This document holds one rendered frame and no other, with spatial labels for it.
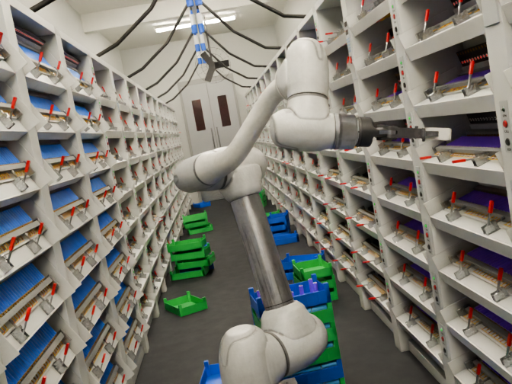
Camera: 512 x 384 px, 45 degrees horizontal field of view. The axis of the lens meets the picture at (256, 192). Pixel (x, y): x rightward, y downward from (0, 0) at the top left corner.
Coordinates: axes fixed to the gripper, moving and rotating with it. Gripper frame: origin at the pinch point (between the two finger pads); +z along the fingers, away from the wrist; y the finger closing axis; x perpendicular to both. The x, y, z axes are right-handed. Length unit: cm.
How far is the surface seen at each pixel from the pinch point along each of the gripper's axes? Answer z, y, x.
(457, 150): 19.2, 32.9, 4.3
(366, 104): 12, 124, -14
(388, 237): 24, 120, 45
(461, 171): 16.2, 21.6, 10.3
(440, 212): 22, 53, 26
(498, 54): 9.6, -12.1, -18.5
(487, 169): 15.5, 3.1, 8.7
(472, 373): 35, 48, 81
